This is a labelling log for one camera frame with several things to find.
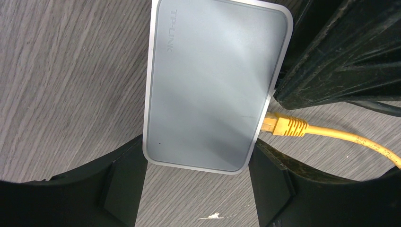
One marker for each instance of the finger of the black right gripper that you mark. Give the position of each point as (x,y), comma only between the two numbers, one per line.
(343,51)

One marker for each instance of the white switch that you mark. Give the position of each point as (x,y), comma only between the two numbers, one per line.
(212,68)

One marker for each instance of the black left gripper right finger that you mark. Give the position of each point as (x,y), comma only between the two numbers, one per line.
(289,193)

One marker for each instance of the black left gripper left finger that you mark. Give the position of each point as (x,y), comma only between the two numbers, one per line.
(105,192)

